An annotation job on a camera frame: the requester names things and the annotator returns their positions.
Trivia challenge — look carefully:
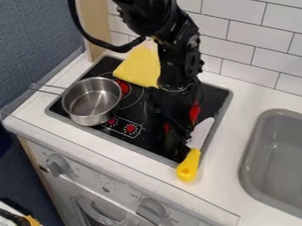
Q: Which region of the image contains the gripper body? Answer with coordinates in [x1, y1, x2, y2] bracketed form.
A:
[149, 83, 205, 143]

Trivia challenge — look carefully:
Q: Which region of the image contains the red toy pepper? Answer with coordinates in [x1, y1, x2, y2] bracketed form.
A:
[162, 101, 203, 150]

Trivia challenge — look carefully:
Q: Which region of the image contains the yellow cloth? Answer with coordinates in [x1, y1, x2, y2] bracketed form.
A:
[111, 43, 163, 89]

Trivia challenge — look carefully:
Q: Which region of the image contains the toy stove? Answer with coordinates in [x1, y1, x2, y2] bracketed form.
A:
[43, 55, 235, 169]

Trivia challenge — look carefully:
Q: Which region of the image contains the silver pot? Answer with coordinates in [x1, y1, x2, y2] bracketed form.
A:
[28, 76, 125, 127]

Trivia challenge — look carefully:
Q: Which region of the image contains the toy sink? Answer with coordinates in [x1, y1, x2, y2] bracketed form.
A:
[237, 108, 302, 220]

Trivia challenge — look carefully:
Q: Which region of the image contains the black cable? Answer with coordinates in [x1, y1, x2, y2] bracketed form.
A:
[67, 0, 147, 55]

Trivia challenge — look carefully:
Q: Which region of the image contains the beige wooden post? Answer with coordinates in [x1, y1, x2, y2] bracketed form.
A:
[74, 0, 114, 63]

